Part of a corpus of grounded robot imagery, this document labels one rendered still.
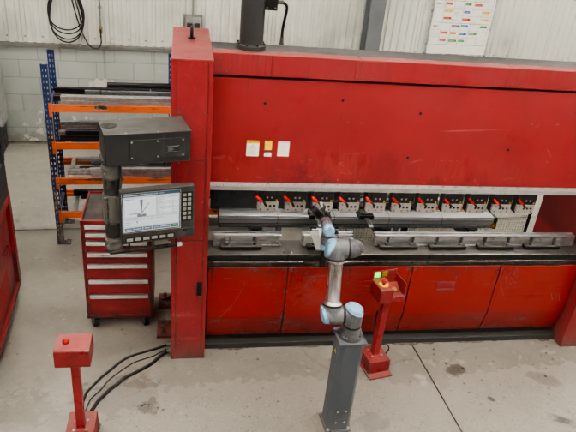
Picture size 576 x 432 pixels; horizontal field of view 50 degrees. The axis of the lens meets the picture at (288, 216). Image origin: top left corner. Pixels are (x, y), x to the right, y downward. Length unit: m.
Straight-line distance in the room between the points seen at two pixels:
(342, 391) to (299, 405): 0.50
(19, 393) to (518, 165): 3.91
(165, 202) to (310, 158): 1.10
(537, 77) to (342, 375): 2.40
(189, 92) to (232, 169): 0.70
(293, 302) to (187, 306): 0.81
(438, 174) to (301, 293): 1.35
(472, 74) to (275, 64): 1.34
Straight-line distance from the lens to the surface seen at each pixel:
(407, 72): 4.26
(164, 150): 3.69
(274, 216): 4.80
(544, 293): 5.54
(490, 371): 5.32
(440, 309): 5.20
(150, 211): 3.82
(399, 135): 4.41
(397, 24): 8.74
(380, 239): 4.78
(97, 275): 4.92
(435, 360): 5.24
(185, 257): 4.35
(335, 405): 4.29
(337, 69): 4.12
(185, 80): 3.83
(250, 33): 4.05
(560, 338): 5.84
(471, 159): 4.70
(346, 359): 4.04
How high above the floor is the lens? 3.27
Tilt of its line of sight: 28 degrees down
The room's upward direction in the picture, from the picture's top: 6 degrees clockwise
